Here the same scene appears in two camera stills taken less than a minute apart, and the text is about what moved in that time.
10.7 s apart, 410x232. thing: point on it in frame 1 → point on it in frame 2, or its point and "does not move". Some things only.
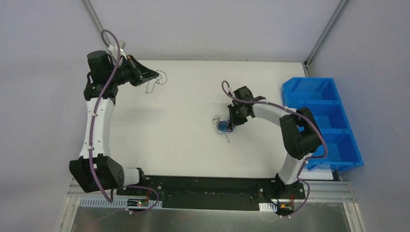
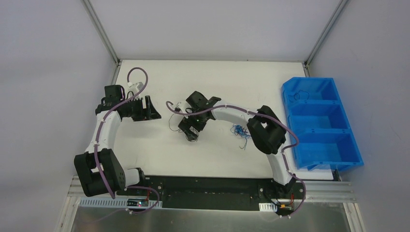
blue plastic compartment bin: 321,100 does not move
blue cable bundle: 223,125 → 239,129
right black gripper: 236,116 → 189,127
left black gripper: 135,71 → 144,108
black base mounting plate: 215,192 does not move
